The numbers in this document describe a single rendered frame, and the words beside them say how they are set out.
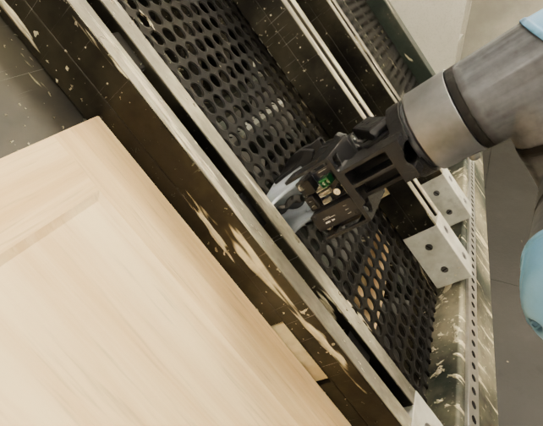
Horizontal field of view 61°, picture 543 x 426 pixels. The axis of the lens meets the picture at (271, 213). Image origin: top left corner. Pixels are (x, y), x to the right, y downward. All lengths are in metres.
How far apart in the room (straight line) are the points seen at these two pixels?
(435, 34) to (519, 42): 3.60
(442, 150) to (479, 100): 0.05
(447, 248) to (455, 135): 0.53
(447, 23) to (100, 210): 3.69
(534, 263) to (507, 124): 0.15
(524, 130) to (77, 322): 0.36
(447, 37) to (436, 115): 3.59
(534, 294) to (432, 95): 0.19
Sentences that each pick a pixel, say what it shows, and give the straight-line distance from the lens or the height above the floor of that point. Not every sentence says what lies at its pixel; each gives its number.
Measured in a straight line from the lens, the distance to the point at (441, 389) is 0.77.
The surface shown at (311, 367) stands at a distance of 0.51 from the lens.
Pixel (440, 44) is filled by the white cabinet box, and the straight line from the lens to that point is 3.99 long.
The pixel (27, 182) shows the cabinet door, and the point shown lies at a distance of 0.38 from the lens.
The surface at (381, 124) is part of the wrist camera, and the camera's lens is 0.45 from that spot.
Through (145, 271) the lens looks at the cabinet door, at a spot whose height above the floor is 1.22.
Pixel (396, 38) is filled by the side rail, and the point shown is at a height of 1.20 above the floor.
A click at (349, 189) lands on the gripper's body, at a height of 1.27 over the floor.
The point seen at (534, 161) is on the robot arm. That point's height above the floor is 1.32.
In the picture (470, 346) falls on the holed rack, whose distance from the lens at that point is 0.84.
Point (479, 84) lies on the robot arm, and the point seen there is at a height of 1.37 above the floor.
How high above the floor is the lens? 1.46
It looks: 30 degrees down
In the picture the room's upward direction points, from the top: straight up
